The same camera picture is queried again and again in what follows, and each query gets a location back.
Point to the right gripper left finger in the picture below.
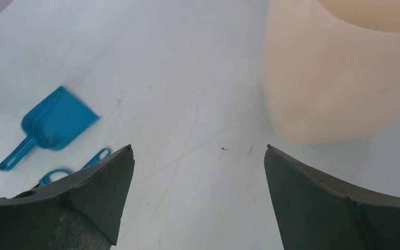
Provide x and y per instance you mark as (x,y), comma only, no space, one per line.
(80,211)

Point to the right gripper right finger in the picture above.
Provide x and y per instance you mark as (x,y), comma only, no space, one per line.
(315,210)

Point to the blue hand brush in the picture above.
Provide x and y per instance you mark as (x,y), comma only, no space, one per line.
(46,179)

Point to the blue plastic dustpan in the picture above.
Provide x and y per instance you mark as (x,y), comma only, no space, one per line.
(52,124)

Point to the beige waste bin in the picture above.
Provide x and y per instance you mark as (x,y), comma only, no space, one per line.
(331,69)

